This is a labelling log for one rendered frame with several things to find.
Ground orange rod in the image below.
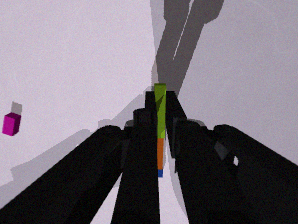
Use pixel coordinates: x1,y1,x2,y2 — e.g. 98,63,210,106
157,138,164,169

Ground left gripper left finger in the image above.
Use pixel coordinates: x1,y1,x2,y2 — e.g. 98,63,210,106
0,91,160,224

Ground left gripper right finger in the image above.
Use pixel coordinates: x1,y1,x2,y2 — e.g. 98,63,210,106
165,91,298,224

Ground small dark blue cube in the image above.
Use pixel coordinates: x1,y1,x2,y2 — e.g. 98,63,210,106
158,168,163,177

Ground magenta block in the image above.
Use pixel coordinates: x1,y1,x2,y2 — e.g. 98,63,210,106
2,112,21,136

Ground lime green rod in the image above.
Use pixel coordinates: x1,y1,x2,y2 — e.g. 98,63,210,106
154,83,166,138

